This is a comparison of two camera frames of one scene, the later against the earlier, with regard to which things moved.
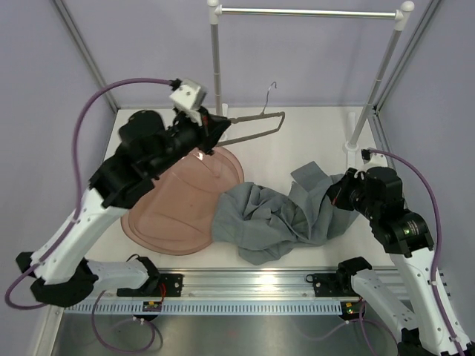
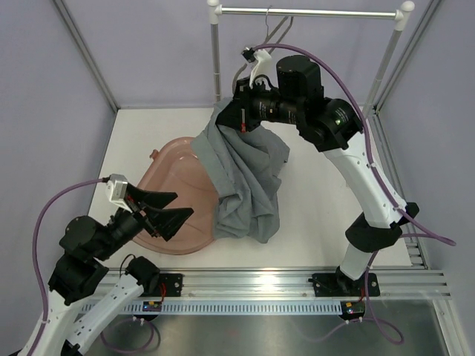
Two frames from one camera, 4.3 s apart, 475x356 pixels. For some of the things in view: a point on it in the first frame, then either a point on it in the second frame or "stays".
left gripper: [211, 128] to [165, 222]
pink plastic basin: [176, 218] stays
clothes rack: [403, 16] stays
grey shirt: [264, 223] to [246, 166]
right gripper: [337, 192] to [239, 113]
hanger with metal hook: [261, 115] to [269, 38]
